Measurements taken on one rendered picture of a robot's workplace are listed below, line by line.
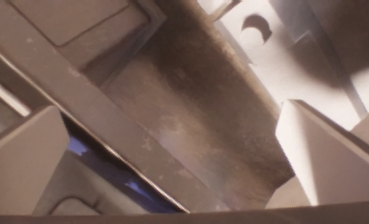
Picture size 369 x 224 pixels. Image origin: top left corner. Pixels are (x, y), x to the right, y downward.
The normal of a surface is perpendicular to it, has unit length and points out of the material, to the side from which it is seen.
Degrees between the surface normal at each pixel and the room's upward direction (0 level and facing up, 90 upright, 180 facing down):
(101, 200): 90
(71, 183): 90
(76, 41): 90
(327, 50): 45
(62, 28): 90
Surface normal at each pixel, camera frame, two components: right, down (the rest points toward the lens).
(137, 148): 0.61, -0.27
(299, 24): 0.12, 0.29
